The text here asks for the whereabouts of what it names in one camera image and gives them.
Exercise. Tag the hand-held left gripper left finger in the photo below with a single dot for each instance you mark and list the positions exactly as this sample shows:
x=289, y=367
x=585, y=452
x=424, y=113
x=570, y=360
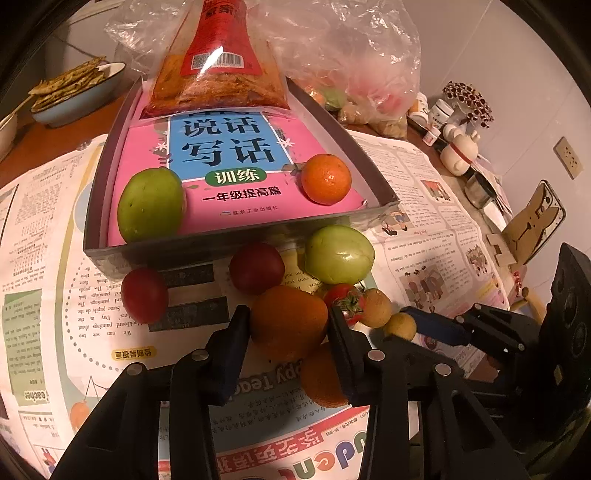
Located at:
x=234, y=355

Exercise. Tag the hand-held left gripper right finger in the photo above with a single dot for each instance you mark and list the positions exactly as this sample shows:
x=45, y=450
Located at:
x=345, y=364

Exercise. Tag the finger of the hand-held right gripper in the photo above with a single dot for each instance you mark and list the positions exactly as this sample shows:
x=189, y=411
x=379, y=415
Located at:
x=434, y=325

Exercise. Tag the small brown longan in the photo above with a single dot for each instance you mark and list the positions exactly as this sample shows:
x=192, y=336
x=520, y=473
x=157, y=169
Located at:
x=377, y=307
x=399, y=326

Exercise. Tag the red tomato with stem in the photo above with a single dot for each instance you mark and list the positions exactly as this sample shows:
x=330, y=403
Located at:
x=348, y=302

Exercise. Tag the red plum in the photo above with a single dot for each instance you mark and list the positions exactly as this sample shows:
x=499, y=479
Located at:
x=145, y=295
x=256, y=267

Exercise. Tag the grey cardboard box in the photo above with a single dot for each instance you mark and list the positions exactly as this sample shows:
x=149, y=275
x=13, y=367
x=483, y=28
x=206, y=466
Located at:
x=99, y=258

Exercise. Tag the wooden puzzle piece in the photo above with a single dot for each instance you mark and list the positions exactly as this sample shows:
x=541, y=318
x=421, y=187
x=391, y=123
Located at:
x=498, y=249

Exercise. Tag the cardboard rabbit cutout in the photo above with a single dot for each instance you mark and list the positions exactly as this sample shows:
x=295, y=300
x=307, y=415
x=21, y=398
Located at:
x=535, y=221

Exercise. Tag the printed newspaper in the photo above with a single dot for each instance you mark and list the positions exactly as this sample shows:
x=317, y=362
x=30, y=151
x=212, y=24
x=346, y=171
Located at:
x=415, y=221

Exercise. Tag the metal cup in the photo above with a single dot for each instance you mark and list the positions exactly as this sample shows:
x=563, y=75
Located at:
x=480, y=191

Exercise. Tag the small red label bottle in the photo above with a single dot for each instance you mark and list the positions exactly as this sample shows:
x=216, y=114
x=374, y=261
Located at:
x=431, y=137

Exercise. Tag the bag of longans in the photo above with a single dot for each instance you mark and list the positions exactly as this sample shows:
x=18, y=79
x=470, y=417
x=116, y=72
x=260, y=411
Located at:
x=390, y=125

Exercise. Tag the white medicine bottle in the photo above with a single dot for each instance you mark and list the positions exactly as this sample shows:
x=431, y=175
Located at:
x=419, y=107
x=439, y=113

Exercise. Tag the pink book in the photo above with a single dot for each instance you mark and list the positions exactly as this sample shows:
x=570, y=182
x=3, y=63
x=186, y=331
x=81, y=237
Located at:
x=147, y=152

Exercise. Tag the dried flower decoration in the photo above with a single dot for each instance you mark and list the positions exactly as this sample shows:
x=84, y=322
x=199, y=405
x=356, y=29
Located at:
x=468, y=99

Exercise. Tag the bagged green fruit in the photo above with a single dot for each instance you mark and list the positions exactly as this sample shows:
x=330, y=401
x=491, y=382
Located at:
x=333, y=98

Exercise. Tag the bagged orange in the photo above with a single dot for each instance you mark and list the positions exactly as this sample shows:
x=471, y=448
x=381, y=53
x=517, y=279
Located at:
x=317, y=98

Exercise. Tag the red label snack packet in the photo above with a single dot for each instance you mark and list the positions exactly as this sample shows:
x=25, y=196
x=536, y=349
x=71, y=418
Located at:
x=217, y=87

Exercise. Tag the clear plastic bag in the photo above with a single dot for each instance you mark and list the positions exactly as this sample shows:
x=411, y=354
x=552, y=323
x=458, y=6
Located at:
x=360, y=60

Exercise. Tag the blue bowl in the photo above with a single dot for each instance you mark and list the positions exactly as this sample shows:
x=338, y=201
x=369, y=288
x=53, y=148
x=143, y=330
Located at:
x=69, y=111

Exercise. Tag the white bowl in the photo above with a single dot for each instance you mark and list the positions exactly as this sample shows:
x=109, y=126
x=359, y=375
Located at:
x=7, y=136

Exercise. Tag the stack of pancakes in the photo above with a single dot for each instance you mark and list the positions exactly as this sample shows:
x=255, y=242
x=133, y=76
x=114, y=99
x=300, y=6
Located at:
x=69, y=83

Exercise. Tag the wooden chopsticks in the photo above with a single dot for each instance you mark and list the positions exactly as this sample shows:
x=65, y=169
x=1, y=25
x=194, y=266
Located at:
x=21, y=108

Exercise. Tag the wall socket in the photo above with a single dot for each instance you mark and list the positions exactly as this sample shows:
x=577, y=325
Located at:
x=569, y=158

